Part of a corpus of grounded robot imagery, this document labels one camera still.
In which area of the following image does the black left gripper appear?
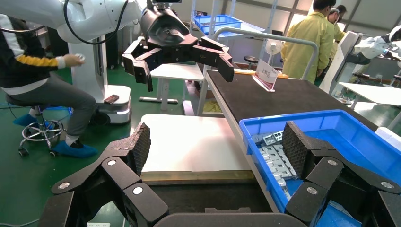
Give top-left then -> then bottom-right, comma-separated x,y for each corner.
122,3 -> 235,92

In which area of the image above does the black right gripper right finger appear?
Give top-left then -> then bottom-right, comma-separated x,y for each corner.
282,121 -> 401,227

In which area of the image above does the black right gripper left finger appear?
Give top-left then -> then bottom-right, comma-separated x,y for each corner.
37,122 -> 170,227

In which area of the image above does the flat slotted metal part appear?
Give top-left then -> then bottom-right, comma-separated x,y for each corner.
264,153 -> 288,167
259,144 -> 280,158
270,162 -> 294,176
277,170 -> 299,183

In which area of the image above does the white desk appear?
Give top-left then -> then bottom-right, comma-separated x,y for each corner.
139,62 -> 205,114
338,82 -> 401,109

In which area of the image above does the blue plastic bin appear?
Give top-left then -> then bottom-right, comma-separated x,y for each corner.
238,109 -> 401,227

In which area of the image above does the yellow cloth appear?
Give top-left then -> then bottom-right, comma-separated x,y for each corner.
203,99 -> 224,114

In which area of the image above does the black felt table mat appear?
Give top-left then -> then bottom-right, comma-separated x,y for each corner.
205,69 -> 380,214

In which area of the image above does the blue plastic crate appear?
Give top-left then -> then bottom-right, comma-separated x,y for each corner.
192,14 -> 244,35

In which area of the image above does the metal storage rack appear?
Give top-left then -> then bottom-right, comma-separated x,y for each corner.
188,0 -> 278,63

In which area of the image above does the wooden edge strip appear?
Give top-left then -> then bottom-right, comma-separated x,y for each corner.
233,68 -> 289,79

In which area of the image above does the black round stool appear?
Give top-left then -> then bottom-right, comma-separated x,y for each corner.
244,55 -> 260,70

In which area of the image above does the acrylic sign holder red print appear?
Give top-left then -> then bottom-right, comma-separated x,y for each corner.
252,59 -> 280,93

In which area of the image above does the white robot column and base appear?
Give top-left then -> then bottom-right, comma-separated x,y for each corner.
67,36 -> 132,126

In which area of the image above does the white small fan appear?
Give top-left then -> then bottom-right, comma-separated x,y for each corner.
264,38 -> 284,67

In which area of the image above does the white foam block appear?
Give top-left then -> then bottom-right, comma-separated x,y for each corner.
374,127 -> 401,145

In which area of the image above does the chrome swivel stool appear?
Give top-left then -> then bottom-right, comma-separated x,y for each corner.
4,94 -> 65,157

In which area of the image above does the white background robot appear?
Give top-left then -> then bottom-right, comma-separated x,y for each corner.
319,25 -> 401,95

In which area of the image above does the seated person in black jacket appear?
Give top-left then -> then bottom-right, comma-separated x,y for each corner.
0,12 -> 99,159

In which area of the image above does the person in yellow coat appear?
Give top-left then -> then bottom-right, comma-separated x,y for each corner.
281,0 -> 335,85

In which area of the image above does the person yellow coat white headset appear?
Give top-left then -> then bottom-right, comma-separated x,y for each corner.
325,4 -> 348,60

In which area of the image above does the metal bracket with square holes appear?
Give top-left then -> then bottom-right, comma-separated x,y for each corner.
262,131 -> 284,146

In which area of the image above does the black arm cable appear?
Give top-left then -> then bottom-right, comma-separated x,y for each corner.
0,0 -> 130,45

